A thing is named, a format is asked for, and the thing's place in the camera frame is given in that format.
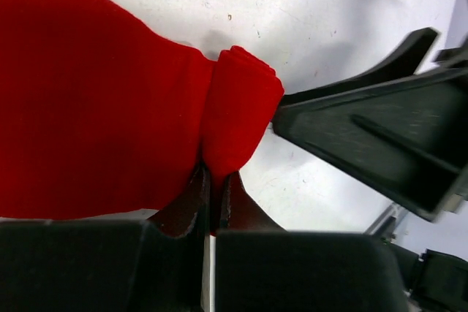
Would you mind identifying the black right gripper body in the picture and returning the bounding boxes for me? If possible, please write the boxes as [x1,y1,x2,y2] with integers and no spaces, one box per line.
[272,28,467,221]

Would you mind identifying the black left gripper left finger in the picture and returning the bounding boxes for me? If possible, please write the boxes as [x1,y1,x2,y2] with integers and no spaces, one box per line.
[1,167,210,311]

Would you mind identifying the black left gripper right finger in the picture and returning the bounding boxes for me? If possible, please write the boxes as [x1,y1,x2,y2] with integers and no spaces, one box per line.
[215,172,406,311]

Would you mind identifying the aluminium front rail frame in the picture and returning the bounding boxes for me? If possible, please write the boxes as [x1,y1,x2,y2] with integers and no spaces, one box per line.
[364,202,408,241]

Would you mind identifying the red santa sock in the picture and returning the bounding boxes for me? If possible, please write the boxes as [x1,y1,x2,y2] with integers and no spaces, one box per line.
[1,0,284,220]

